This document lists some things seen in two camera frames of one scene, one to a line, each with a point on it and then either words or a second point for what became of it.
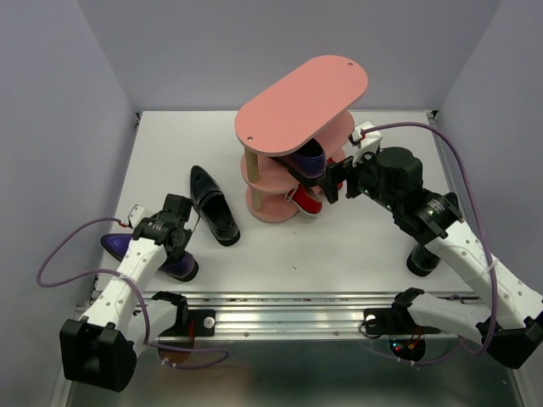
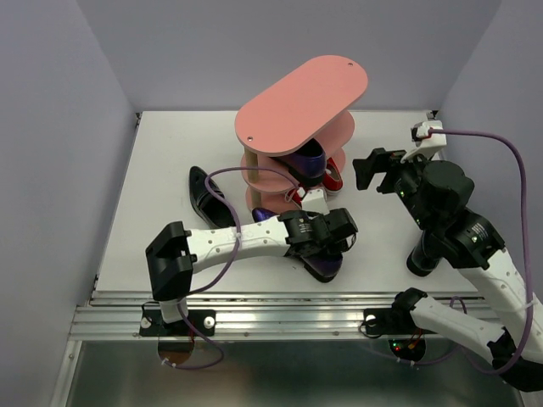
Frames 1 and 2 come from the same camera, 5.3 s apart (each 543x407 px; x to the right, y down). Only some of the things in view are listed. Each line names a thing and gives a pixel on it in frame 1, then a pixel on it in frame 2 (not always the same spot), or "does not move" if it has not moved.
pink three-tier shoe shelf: x=283 y=136 does not move
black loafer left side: x=214 y=206 does not move
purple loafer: x=184 y=268 -> x=321 y=268
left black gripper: x=187 y=232 -> x=339 y=247
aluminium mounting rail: x=288 y=314 does not move
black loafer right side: x=422 y=261 does not move
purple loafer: x=310 y=159 does not move
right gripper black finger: x=338 y=172 -> x=380 y=160
